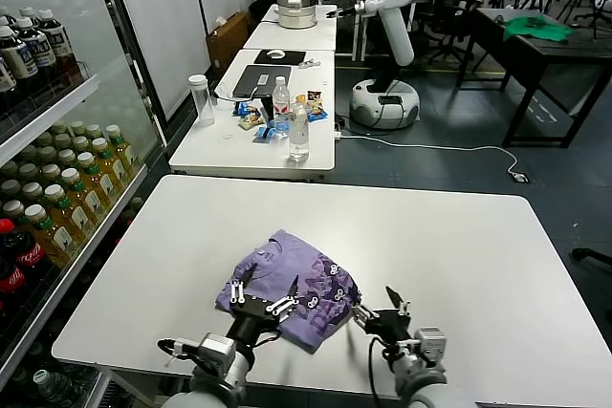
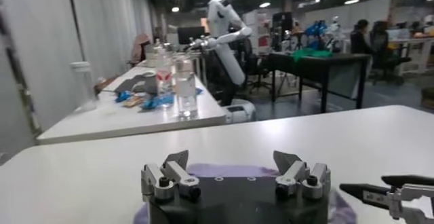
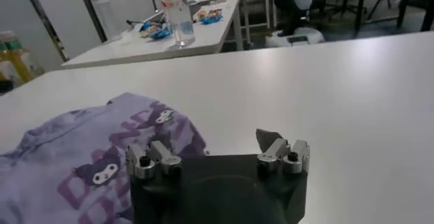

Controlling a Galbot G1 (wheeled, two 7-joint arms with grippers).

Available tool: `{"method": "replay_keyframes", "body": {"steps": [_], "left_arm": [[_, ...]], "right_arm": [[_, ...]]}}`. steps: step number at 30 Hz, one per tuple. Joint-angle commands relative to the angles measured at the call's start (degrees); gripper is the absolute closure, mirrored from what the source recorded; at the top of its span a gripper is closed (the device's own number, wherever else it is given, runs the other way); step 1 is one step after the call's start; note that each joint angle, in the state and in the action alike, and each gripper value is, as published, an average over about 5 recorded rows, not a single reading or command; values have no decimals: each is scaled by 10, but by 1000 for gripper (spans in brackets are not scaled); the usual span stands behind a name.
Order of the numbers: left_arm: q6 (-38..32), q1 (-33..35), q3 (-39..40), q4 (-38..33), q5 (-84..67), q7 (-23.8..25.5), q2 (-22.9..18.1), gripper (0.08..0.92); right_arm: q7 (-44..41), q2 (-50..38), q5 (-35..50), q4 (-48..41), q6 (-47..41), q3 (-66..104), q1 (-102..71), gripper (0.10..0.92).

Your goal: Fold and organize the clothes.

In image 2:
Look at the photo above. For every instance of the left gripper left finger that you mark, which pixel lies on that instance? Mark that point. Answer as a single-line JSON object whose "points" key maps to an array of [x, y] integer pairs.
{"points": [[176, 174]]}

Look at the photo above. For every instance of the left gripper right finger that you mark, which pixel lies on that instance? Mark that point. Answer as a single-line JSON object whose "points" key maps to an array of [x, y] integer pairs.
{"points": [[295, 174]]}

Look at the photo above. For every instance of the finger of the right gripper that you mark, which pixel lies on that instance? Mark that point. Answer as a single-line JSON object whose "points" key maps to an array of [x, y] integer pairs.
{"points": [[413, 180], [366, 194]]}

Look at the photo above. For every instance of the purple t-shirt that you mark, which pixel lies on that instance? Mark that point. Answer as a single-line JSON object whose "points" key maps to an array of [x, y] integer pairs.
{"points": [[230, 170]]}

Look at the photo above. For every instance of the seated person dark clothes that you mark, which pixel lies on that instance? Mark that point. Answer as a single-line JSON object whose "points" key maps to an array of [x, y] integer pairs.
{"points": [[361, 40]]}

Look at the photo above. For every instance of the blue snack packet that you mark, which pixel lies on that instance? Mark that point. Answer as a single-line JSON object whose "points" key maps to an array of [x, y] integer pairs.
{"points": [[198, 91], [122, 95], [157, 101]]}

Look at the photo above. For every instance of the white rectangular side table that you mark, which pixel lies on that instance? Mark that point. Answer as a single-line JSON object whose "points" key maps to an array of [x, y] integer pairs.
{"points": [[118, 123]]}

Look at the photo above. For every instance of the clear unlabelled water bottle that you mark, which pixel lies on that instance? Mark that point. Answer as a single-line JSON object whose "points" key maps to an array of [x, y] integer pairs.
{"points": [[186, 93]]}

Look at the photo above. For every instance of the clear cracker packet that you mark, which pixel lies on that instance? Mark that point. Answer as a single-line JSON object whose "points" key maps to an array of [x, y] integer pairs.
{"points": [[133, 102]]}

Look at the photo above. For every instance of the water bottle red label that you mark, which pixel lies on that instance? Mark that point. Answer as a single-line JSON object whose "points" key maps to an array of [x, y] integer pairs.
{"points": [[163, 76]]}

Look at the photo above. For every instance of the black metal table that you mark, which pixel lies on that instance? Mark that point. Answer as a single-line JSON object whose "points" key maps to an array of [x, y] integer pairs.
{"points": [[322, 64]]}

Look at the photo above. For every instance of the green cloth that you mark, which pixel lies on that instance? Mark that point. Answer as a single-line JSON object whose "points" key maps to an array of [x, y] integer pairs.
{"points": [[312, 54]]}

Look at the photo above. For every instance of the white humanoid robot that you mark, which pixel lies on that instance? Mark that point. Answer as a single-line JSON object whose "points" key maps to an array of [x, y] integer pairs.
{"points": [[230, 62]]}

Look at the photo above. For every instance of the clear tumbler white lid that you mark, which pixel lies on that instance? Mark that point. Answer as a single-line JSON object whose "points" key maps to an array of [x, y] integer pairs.
{"points": [[83, 86]]}

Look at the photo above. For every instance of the pink jacket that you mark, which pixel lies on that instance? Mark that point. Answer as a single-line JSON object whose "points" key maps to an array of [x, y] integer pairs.
{"points": [[140, 47]]}

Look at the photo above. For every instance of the black computer monitor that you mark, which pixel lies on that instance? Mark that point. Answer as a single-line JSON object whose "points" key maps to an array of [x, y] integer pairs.
{"points": [[191, 35]]}

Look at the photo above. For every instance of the ceiling light panel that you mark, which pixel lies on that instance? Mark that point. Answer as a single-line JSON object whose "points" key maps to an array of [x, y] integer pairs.
{"points": [[351, 1]]}

